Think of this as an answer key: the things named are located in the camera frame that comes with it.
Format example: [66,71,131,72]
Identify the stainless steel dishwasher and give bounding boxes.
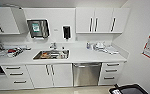
[72,62,102,88]

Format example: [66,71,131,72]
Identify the small blue-label bottle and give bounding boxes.
[86,41,91,50]

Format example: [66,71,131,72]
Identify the chrome sink faucet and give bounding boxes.
[49,42,58,51]

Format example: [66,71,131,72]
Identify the stainless steel sink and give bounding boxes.
[32,49,71,61]

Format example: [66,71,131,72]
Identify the bowl with orange leftovers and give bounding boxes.
[40,52,51,59]

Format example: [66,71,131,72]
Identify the white folded cloth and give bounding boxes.
[104,46,121,55]

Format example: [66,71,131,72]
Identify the steel paper towel dispenser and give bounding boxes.
[26,18,50,41]

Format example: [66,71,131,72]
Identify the white drawer unit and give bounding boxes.
[100,61,125,86]
[0,64,35,90]

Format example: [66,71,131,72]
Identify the grey countertop drying rack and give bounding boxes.
[0,44,25,58]

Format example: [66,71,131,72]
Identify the dark lidded waste bin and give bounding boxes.
[109,83,149,94]

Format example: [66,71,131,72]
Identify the black wall soap dispenser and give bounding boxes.
[62,25,72,40]

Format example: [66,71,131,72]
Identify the dark bar cabinet handle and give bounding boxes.
[88,17,93,33]
[110,17,117,33]
[94,17,99,33]

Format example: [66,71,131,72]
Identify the white three-door wall cabinet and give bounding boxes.
[75,7,131,34]

